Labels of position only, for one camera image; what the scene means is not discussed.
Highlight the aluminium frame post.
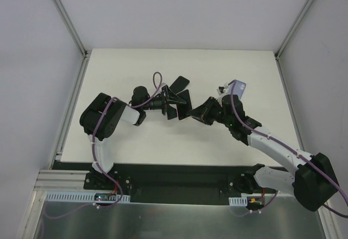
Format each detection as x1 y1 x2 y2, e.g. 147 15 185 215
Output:
52 0 89 58
275 0 315 61

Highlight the right white slotted cable duct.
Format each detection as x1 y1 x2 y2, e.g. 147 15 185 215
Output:
228 196 248 207

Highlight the purple cable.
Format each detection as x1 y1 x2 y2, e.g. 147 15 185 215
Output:
229 83 348 218
43 72 164 219

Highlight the white slotted cable duct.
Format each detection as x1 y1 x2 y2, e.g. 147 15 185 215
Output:
46 191 131 204
228 196 248 207

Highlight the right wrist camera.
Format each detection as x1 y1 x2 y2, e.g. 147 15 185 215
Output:
216 83 229 96

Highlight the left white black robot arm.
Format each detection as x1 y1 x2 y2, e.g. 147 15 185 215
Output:
79 85 192 190

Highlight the beige phone with ring holder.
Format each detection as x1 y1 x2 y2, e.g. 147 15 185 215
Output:
177 90 192 121

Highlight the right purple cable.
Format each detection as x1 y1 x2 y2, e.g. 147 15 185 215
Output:
229 83 348 218

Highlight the left white slotted cable duct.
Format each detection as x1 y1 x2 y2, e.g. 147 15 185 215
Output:
46 191 131 204

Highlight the teal smartphone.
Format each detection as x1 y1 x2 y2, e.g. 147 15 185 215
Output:
169 76 190 94

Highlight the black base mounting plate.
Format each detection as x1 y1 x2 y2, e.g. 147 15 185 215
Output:
53 161 279 205

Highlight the lavender phone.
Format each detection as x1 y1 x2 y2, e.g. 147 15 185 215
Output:
226 80 246 100

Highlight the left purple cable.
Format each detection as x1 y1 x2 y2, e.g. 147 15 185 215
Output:
43 72 164 219

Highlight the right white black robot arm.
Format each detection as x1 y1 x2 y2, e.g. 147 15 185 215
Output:
188 95 339 211

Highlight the left aluminium frame post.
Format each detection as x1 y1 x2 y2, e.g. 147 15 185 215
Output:
52 0 89 58

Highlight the right aluminium frame post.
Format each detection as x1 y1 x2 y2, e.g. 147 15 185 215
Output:
275 0 315 61

